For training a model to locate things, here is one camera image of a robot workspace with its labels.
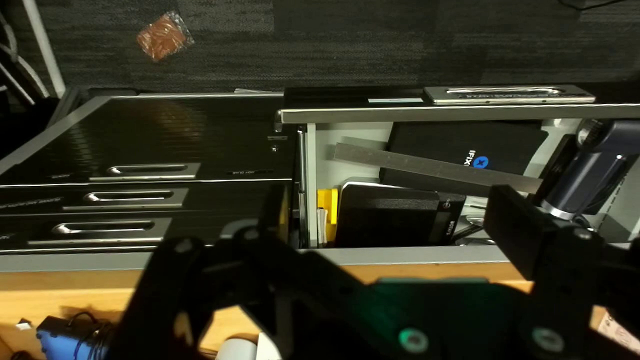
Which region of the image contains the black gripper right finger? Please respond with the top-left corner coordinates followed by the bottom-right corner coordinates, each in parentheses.
top-left (484, 185), bottom-right (640, 360)

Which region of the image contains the black cabinet drawer with handle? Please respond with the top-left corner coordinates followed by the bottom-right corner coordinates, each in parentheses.
top-left (0, 94), bottom-right (290, 183)
top-left (0, 208), bottom-right (285, 253)
top-left (0, 179), bottom-right (285, 212)

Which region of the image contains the black box with blue logo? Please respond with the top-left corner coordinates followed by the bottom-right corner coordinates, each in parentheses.
top-left (386, 122), bottom-right (547, 173)

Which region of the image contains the yellow tool in drawer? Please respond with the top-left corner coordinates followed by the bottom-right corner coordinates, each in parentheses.
top-left (317, 188), bottom-right (340, 244)

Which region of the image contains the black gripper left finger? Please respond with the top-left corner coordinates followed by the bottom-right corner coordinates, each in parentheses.
top-left (107, 226), bottom-right (377, 360)

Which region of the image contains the grey metal drawer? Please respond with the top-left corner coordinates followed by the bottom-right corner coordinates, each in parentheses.
top-left (278, 101), bottom-right (640, 264)

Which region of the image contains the orange crumpled wrapper on floor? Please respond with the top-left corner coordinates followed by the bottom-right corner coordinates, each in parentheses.
top-left (137, 11), bottom-right (194, 62)

